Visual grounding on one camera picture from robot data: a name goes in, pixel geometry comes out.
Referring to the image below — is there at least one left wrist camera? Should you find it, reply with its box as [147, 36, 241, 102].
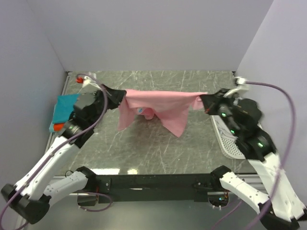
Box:
[76, 74, 99, 91]

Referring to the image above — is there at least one white t-shirt in basket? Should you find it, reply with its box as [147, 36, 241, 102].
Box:
[215, 119, 236, 140]

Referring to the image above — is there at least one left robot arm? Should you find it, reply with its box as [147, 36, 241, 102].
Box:
[1, 85, 127, 224]

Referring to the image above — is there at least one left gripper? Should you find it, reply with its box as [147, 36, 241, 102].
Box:
[88, 83, 126, 127]

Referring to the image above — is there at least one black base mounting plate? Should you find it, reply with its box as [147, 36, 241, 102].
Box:
[79, 173, 224, 202]

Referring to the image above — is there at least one teal folded t-shirt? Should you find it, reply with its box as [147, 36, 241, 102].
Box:
[49, 93, 80, 133]

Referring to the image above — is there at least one orange folded t-shirt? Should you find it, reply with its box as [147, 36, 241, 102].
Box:
[53, 123, 64, 132]

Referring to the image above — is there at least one white plastic basket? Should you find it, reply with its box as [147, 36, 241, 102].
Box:
[211, 115, 245, 160]

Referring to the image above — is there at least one pink t-shirt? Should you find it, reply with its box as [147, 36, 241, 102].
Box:
[118, 89, 204, 137]

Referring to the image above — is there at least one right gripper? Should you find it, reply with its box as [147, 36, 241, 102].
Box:
[201, 88, 242, 137]

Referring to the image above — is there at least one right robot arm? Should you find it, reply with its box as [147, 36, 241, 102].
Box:
[200, 89, 307, 230]

